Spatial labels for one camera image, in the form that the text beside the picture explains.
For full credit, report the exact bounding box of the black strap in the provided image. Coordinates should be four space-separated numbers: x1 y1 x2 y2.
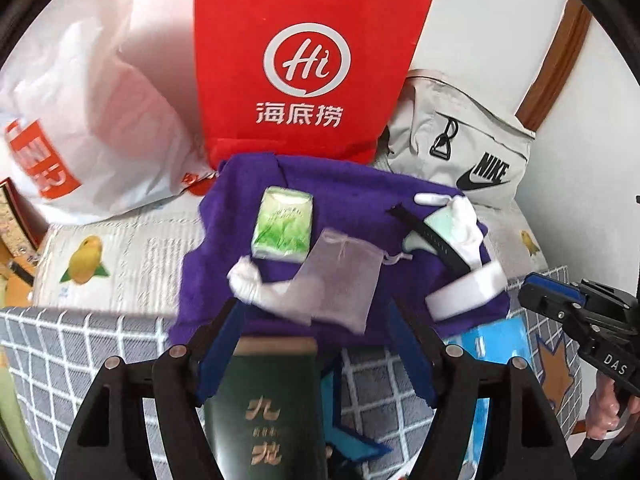
387 202 473 278

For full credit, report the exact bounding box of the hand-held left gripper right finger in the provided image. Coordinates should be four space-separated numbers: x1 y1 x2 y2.
387 295 576 480

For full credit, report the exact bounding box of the fruit printed quilt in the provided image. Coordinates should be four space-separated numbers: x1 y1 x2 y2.
37 195 551 306

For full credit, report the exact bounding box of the dark green box gold rim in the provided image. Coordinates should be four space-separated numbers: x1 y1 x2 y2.
202 337 328 480

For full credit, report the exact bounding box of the patterned brown box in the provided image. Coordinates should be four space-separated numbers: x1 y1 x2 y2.
0 177 43 261

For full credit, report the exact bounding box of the white plastic bag orange print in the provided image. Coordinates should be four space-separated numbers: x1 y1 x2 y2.
0 0 221 226

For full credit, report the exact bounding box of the red paper bag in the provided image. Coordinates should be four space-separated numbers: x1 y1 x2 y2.
192 0 435 165

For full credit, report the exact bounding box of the brown wooden door frame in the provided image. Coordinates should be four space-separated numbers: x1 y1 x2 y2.
517 0 593 133

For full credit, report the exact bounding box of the white elastic band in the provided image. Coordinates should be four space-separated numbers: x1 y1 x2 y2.
425 262 506 322

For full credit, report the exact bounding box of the grey checked blanket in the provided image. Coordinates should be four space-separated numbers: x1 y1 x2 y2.
0 305 586 480

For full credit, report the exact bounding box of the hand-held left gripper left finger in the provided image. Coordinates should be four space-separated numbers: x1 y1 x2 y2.
55 297 246 480

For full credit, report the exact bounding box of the sheer drawstring pouch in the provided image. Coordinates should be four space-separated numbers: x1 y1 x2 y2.
295 227 415 333

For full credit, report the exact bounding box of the person's right hand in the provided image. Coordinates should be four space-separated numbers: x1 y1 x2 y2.
585 374 630 432

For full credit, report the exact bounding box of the purple cloth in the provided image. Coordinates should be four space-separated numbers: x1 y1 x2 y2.
167 154 511 406

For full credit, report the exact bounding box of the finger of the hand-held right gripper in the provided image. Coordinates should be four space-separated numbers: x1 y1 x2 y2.
524 272 585 307
517 285 584 334

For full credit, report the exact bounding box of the green tissue packet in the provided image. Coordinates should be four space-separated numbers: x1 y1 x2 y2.
250 186 316 264

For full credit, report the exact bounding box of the white sock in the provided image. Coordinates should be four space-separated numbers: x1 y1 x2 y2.
227 256 321 323

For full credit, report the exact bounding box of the grey bag black logo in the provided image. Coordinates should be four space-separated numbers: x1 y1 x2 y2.
377 69 536 211

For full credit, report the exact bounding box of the blue packet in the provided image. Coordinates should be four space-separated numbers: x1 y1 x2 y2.
442 317 533 466

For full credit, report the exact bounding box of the light green cloth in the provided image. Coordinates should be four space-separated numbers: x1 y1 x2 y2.
0 350 46 480

